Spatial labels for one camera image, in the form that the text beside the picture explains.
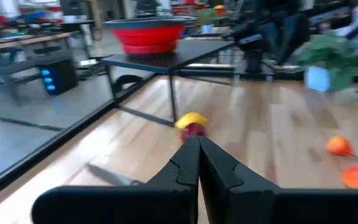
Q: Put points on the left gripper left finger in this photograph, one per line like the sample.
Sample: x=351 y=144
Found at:
x=120 y=205

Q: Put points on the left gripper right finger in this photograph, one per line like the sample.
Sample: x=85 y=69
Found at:
x=275 y=208

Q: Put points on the dark red toy pomegranate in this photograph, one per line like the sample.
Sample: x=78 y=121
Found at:
x=191 y=131

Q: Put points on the yellow toy lemon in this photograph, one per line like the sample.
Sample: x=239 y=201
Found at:
x=191 y=119

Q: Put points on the red collapsible bowl grey rim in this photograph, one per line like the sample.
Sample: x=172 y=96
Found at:
x=148 y=39

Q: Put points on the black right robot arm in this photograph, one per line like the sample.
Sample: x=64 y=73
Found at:
x=253 y=46

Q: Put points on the black computer tower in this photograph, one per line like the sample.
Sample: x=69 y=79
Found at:
x=61 y=76

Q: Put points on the potted plant striped green leaves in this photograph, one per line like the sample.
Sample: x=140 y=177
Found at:
x=331 y=56

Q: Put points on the black perforated metal stand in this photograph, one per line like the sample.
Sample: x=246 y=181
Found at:
x=191 y=53

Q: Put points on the wooden desk black legs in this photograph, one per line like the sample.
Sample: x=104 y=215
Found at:
x=26 y=40

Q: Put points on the green plant white pot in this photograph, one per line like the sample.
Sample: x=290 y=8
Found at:
x=207 y=18

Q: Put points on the black arched bracket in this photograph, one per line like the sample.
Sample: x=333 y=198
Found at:
x=120 y=81

